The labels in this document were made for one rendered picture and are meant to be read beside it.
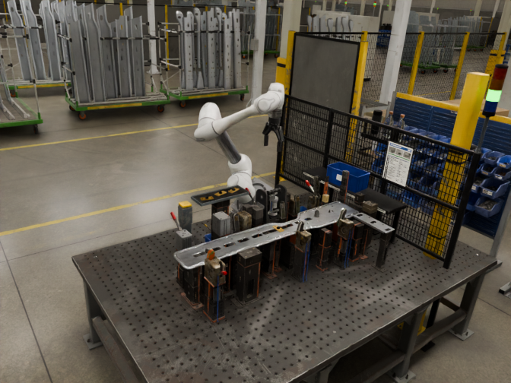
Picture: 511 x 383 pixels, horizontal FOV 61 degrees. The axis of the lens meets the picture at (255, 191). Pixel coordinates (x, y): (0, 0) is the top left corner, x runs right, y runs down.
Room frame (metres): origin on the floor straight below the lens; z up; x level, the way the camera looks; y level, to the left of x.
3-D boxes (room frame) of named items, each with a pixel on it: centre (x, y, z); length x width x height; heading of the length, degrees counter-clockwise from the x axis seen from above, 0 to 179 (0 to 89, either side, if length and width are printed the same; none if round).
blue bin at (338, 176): (3.20, -0.72, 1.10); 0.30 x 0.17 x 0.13; 43
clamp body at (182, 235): (2.22, 0.41, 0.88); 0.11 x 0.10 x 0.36; 38
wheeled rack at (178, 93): (10.48, 1.36, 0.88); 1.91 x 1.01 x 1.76; 130
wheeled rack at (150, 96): (8.98, 2.98, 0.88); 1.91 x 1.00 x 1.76; 125
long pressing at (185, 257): (2.43, -0.15, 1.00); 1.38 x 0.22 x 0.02; 128
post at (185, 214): (2.42, 0.43, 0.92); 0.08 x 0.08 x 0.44; 38
